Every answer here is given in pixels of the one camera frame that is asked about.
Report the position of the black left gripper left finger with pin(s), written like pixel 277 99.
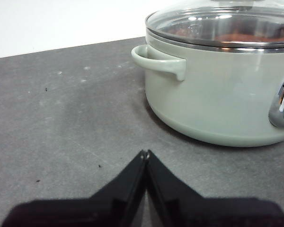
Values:
pixel 97 212

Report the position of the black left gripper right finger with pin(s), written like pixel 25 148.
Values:
pixel 203 212

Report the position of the glass lid with green knob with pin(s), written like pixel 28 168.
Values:
pixel 203 23

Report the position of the pale green electric cooking pot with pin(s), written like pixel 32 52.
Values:
pixel 215 94

